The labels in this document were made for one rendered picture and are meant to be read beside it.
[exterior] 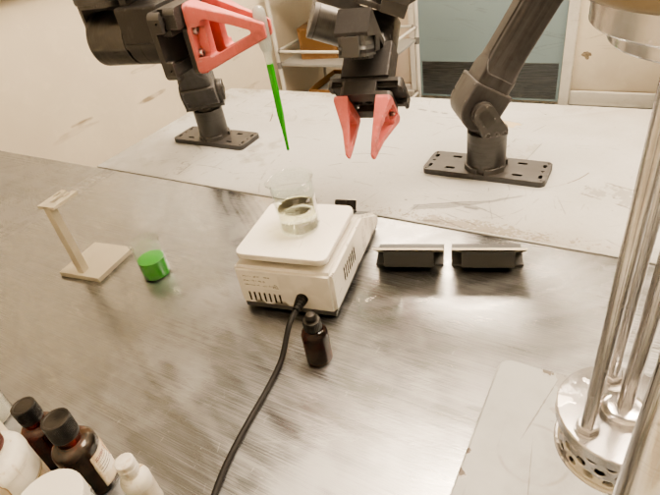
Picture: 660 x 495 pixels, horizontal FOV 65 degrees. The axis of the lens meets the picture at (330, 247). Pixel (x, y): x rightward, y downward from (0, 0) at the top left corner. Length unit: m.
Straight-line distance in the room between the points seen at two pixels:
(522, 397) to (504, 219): 0.32
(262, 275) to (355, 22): 0.32
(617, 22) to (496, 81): 0.63
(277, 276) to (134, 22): 0.31
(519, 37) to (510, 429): 0.54
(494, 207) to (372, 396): 0.38
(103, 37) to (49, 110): 1.51
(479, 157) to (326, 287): 0.38
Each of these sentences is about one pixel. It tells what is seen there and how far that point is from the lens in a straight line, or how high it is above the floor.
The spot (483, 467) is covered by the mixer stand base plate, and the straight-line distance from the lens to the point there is 0.50.
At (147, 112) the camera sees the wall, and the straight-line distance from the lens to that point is 2.39.
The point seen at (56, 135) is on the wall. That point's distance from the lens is 2.15.
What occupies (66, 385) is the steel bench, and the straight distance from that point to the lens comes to 0.70.
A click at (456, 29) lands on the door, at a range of 3.60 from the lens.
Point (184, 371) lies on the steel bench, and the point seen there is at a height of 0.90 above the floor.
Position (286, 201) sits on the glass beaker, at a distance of 0.60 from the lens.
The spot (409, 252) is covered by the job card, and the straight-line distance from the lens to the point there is 0.67.
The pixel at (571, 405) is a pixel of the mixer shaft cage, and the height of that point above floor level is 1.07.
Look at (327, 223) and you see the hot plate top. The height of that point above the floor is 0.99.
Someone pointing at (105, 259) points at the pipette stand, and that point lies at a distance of 0.87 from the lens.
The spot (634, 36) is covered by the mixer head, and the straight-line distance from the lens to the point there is 0.19.
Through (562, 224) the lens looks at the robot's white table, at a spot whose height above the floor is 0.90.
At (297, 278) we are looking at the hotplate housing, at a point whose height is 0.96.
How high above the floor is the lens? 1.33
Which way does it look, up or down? 35 degrees down
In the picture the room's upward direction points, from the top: 10 degrees counter-clockwise
